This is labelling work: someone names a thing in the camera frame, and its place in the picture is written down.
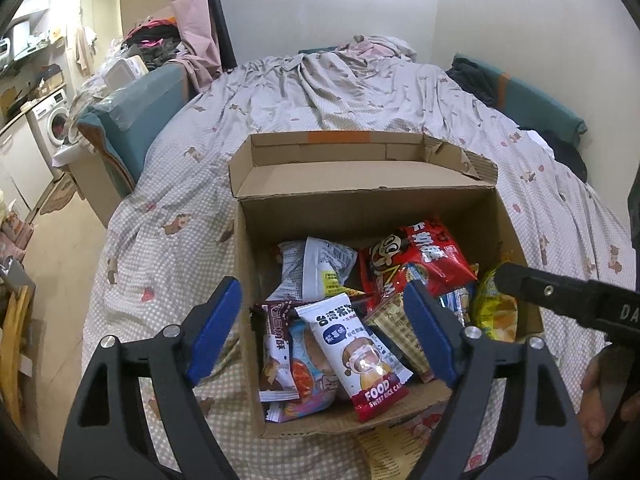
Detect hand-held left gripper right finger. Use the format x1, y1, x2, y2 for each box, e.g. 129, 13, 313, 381
402, 280, 591, 480

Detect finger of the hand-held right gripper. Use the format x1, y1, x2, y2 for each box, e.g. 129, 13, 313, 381
494, 262, 592, 327

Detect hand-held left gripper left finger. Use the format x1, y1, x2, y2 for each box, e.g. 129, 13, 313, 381
57, 276, 243, 480

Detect yellow green snack bag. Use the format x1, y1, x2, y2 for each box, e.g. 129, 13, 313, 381
470, 262, 521, 343

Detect cardboard box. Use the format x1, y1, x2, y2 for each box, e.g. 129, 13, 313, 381
227, 130, 546, 440

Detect person's right hand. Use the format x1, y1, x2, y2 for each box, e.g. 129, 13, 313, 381
580, 352, 621, 466

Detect tan checked wafer packet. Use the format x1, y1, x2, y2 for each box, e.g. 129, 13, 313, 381
365, 292, 436, 386

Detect blue foil packet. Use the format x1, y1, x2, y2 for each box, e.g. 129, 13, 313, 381
440, 285, 476, 328

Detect brown white snack packet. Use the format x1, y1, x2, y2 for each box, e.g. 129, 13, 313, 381
252, 300, 303, 403

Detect red snack bag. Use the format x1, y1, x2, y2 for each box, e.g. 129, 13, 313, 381
357, 217, 480, 306

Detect white red rice cake packet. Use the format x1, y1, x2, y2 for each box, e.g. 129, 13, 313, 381
295, 300, 416, 423

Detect light blue pink snack bag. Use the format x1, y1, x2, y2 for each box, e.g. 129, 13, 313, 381
265, 320, 341, 423

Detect white grey snack packet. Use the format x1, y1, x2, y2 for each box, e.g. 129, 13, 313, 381
275, 236, 358, 306

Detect yellow printed leaflet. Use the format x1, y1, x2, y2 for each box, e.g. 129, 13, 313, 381
355, 400, 493, 480

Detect dark cloth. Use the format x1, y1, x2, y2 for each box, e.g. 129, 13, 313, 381
540, 130, 588, 183

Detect wooden chair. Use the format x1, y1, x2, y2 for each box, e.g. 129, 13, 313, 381
0, 285, 33, 426

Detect brown floor mat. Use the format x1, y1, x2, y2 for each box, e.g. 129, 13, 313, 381
39, 175, 76, 216

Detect dark clothes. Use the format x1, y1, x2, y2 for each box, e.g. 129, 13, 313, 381
445, 57, 506, 108

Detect bed with patterned blanket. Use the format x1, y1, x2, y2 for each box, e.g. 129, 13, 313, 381
82, 35, 640, 480

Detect white cabinet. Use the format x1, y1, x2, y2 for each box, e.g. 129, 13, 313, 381
0, 120, 53, 211

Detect white washing machine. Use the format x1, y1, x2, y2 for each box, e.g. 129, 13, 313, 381
27, 87, 73, 176

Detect white storage box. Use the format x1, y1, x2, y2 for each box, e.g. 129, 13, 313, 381
102, 57, 151, 88

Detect pile of clothes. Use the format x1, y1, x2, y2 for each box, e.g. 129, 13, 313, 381
122, 17, 186, 68

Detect black pole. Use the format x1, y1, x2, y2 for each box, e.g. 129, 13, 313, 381
202, 0, 238, 71

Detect hanging towel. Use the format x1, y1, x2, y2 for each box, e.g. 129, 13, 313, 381
75, 25, 98, 71

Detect pink hanging cloth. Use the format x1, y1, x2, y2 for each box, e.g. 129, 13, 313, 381
167, 0, 223, 93

